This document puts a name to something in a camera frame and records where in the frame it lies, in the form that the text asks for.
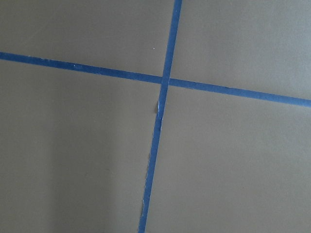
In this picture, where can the brown paper table cover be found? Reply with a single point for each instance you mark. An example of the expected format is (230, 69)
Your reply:
(155, 116)

